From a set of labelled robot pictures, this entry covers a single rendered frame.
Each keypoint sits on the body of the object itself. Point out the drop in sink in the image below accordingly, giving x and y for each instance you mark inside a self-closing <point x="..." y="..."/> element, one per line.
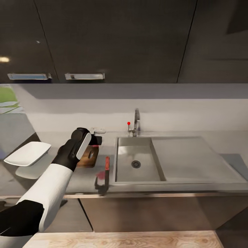
<point x="169" y="160"/>

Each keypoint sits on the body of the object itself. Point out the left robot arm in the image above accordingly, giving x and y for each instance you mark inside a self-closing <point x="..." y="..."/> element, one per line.
<point x="38" y="207"/>

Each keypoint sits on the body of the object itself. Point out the cabinet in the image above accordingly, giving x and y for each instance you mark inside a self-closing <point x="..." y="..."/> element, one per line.
<point x="217" y="44"/>
<point x="93" y="41"/>

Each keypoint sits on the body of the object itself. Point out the cutting board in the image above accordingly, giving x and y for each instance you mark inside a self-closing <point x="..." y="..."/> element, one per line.
<point x="85" y="160"/>

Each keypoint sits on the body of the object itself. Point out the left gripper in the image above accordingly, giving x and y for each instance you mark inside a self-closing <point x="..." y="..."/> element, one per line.
<point x="97" y="140"/>

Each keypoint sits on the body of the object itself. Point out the fixed window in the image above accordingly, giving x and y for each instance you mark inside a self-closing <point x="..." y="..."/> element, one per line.
<point x="15" y="126"/>

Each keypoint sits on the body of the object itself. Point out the bowl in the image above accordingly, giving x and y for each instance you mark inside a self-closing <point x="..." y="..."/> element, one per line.
<point x="29" y="154"/>

